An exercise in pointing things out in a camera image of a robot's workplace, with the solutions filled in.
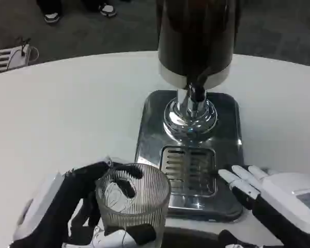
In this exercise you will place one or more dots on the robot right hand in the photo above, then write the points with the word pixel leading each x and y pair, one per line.
pixel 279 196

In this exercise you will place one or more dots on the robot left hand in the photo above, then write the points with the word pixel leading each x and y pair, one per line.
pixel 54 206

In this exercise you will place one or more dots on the clear ribbed glass cup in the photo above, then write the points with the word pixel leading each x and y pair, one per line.
pixel 144 204

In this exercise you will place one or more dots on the slotted steel tray grid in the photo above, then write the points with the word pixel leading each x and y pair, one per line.
pixel 188 168

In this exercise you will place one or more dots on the steel drip tray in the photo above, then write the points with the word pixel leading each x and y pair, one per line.
pixel 149 139

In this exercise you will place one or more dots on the black dispenser tap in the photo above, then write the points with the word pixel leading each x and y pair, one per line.
pixel 197 89

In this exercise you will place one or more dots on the white device with prongs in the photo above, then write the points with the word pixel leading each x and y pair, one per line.
pixel 15 58

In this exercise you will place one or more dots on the dark drink dispenser with chrome stand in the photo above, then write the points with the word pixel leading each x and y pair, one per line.
pixel 196 38

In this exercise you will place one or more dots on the person's black white shoe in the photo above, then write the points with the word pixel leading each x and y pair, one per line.
pixel 51 18
pixel 108 9

